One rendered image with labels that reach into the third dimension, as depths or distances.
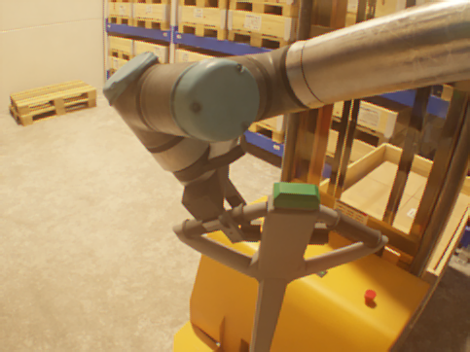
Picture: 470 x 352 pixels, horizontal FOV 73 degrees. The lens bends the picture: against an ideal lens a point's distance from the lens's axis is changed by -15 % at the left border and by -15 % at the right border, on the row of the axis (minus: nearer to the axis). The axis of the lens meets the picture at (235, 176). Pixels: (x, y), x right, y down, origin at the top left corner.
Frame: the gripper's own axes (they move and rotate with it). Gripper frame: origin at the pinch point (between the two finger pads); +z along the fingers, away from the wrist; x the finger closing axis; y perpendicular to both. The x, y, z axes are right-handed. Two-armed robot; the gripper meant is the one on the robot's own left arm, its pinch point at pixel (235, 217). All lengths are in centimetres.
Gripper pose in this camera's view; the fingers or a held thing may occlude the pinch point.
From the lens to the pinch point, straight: 68.2
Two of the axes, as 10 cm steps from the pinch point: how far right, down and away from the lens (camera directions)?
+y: -8.9, 2.9, 3.4
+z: 4.4, 6.5, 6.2
